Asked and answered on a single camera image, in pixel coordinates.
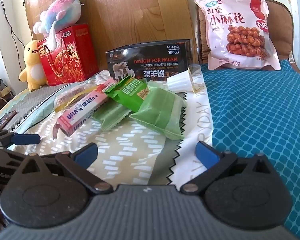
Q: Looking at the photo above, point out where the red gift box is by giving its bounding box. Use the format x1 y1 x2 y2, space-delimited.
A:
37 24 99 86

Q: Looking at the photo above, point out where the black wall cable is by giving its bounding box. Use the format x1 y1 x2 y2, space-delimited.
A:
0 0 27 53

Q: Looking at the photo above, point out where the white jelly cup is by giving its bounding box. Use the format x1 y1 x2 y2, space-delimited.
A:
166 68 197 93

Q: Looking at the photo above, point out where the light green snack packet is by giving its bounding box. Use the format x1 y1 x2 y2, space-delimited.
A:
129 81 187 140

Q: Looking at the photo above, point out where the patterned bed quilt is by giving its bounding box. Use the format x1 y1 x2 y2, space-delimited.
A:
0 65 213 187

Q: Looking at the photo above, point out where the pastel plush toy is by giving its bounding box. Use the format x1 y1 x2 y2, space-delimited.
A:
33 0 82 51

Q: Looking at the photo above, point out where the green cracker packet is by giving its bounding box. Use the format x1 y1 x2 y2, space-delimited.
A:
105 75 149 113

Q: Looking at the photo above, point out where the yellow duck plush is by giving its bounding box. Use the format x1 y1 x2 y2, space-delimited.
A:
19 40 47 92

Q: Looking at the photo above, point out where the pink twisted snack bag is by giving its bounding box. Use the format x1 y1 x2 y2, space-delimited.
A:
194 0 281 70

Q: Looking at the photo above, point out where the blue patterned blanket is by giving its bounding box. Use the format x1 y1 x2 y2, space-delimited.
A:
202 60 300 237

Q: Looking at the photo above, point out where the green striped snack packet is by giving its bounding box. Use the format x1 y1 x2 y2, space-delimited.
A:
93 99 131 132

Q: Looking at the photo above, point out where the black sheep print box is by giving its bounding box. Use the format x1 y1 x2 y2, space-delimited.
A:
106 39 192 81

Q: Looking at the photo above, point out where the clear yellow snack wrapper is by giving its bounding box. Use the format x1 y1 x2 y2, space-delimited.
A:
54 83 97 113

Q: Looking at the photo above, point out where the pink UHA candy box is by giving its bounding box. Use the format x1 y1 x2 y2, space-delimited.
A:
52 78 117 139

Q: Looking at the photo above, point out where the wooden headboard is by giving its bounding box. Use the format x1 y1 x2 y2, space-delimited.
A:
25 0 196 70

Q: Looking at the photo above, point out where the dark phone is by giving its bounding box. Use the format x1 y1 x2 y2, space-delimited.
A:
0 110 17 130

